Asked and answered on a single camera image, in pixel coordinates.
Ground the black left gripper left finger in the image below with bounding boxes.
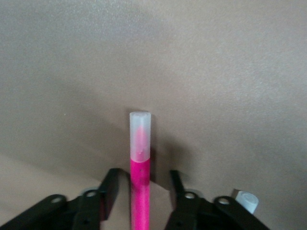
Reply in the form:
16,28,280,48
0,168,121,230

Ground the purple marker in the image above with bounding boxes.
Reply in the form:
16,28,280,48
234,190,260,214

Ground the pink marker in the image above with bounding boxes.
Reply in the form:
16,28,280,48
129,111,153,230

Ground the brown table mat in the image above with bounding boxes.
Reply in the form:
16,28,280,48
0,0,307,230

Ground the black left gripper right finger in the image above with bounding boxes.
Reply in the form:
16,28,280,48
165,170,271,230

